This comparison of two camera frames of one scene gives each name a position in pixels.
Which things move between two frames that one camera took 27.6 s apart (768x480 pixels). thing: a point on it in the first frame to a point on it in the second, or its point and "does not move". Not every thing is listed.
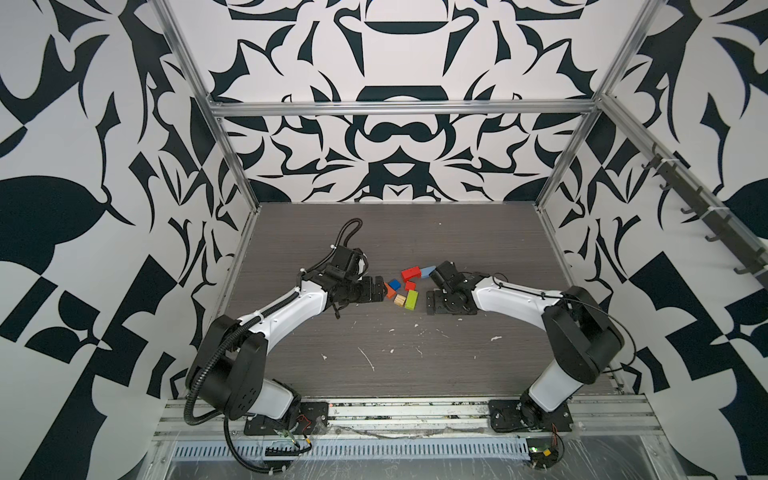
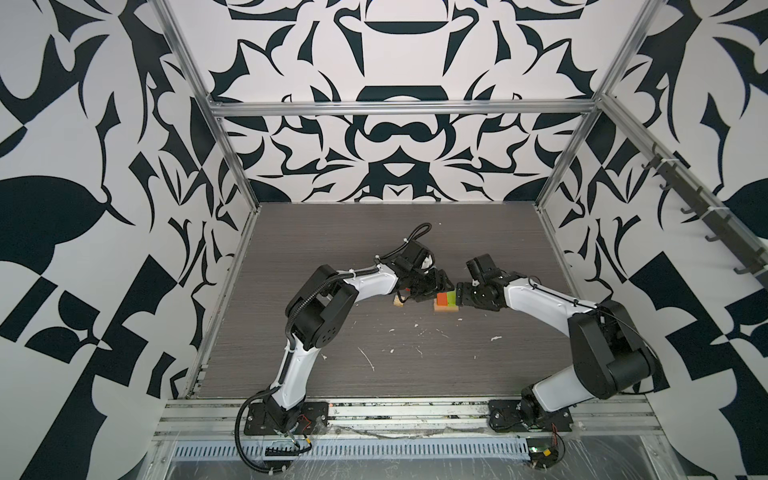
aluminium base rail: [431, 417] does not move
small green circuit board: [543, 452] does not move
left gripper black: [368, 294] to [440, 285]
